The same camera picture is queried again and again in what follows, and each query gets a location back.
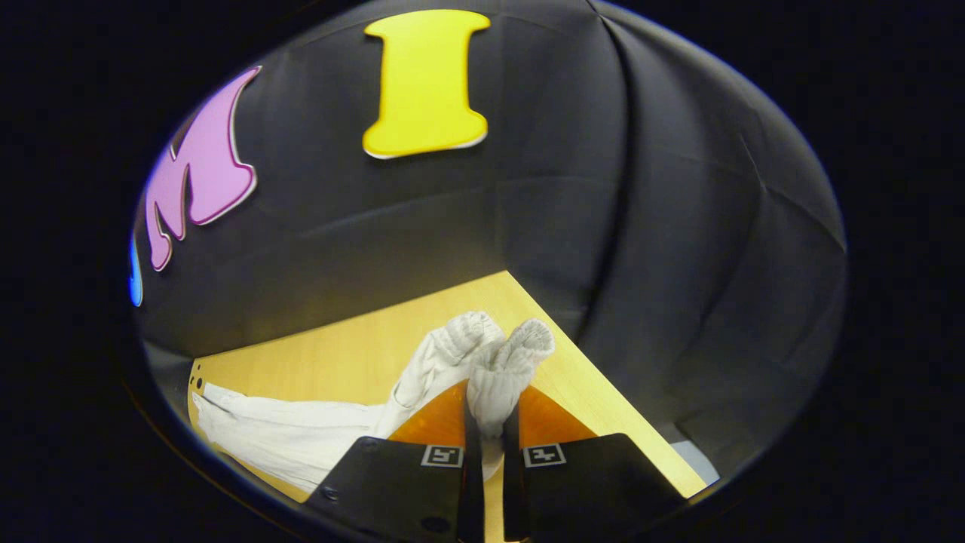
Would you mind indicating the white jeans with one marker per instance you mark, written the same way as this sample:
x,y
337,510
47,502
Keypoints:
x,y
301,437

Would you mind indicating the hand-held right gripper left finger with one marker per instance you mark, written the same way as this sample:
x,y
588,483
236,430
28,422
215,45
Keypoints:
x,y
392,483

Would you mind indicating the black backdrop cloth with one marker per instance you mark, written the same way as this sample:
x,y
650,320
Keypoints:
x,y
603,226

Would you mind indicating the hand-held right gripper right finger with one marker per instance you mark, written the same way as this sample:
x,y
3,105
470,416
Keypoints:
x,y
588,483

